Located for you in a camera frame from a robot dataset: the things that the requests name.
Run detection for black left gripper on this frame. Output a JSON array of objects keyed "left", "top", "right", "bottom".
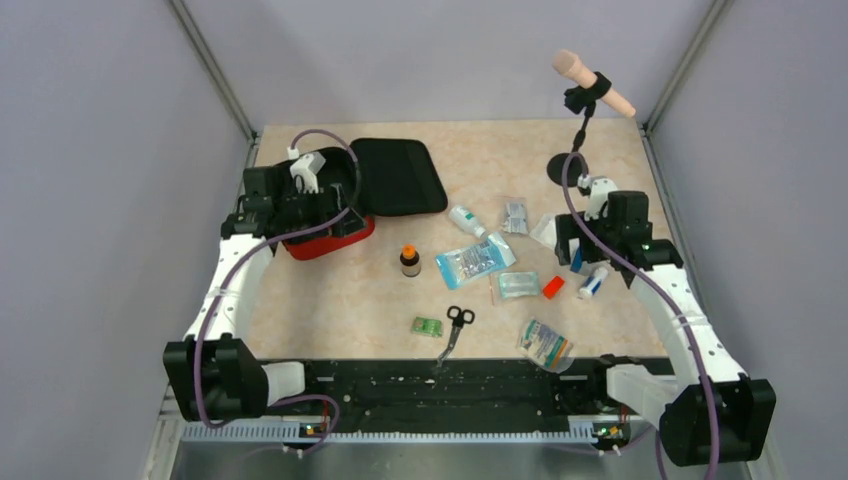
[{"left": 275, "top": 182, "right": 367, "bottom": 237}]

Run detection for white blue tube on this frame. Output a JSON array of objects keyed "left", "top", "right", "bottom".
[{"left": 578, "top": 266, "right": 609, "bottom": 299}]

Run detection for white plastic packet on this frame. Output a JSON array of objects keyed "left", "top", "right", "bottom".
[{"left": 529, "top": 213, "right": 557, "bottom": 250}]

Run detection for clear bag wipe sachets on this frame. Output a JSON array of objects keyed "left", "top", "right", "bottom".
[{"left": 500, "top": 197, "right": 529, "bottom": 235}]

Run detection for small teal pad packet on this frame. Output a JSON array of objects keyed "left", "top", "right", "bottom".
[{"left": 490, "top": 271, "right": 541, "bottom": 305}]

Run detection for bandage roll packet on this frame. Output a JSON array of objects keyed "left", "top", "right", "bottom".
[{"left": 517, "top": 318, "right": 574, "bottom": 374}]

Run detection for white bottle green label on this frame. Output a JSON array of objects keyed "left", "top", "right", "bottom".
[{"left": 449, "top": 205, "right": 487, "bottom": 238}]

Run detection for blue gauze packet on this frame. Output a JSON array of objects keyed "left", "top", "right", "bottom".
[{"left": 435, "top": 233, "right": 516, "bottom": 290}]

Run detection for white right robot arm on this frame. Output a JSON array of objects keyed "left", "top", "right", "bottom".
[{"left": 557, "top": 183, "right": 776, "bottom": 470}]

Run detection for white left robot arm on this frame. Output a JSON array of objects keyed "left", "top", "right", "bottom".
[{"left": 162, "top": 163, "right": 368, "bottom": 429}]

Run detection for red black medicine kit case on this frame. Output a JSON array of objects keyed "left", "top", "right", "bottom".
[{"left": 284, "top": 138, "right": 448, "bottom": 261}]

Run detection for blue grey box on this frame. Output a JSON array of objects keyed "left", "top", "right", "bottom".
[{"left": 570, "top": 247, "right": 584, "bottom": 275}]

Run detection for orange small box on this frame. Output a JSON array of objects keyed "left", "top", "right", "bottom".
[{"left": 542, "top": 276, "right": 565, "bottom": 300}]

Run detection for brown bottle orange cap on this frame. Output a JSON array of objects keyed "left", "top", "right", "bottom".
[{"left": 399, "top": 244, "right": 421, "bottom": 278}]

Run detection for black microphone stand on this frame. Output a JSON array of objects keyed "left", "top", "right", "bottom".
[{"left": 547, "top": 71, "right": 612, "bottom": 188}]

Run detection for green wind oil box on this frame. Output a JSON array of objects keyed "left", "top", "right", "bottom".
[{"left": 411, "top": 317, "right": 443, "bottom": 338}]

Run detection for beige microphone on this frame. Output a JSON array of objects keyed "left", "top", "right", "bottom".
[{"left": 552, "top": 50, "right": 636, "bottom": 118}]

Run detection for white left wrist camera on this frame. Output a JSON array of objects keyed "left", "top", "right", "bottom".
[{"left": 287, "top": 147, "right": 326, "bottom": 193}]

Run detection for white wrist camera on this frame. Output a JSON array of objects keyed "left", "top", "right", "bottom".
[
  {"left": 577, "top": 174, "right": 618, "bottom": 221},
  {"left": 287, "top": 147, "right": 326, "bottom": 193}
]

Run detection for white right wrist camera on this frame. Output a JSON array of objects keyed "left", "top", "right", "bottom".
[{"left": 577, "top": 174, "right": 618, "bottom": 221}]

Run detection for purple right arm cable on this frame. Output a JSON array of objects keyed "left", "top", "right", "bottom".
[{"left": 561, "top": 152, "right": 722, "bottom": 480}]

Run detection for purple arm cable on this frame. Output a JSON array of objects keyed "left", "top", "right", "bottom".
[
  {"left": 561, "top": 152, "right": 722, "bottom": 480},
  {"left": 192, "top": 129, "right": 362, "bottom": 455}
]

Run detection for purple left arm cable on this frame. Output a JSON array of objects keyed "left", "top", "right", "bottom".
[{"left": 192, "top": 129, "right": 362, "bottom": 455}]

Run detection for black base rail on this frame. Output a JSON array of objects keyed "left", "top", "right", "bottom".
[{"left": 254, "top": 357, "right": 677, "bottom": 437}]

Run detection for black handled scissors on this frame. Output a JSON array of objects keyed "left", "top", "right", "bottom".
[{"left": 437, "top": 305, "right": 476, "bottom": 368}]

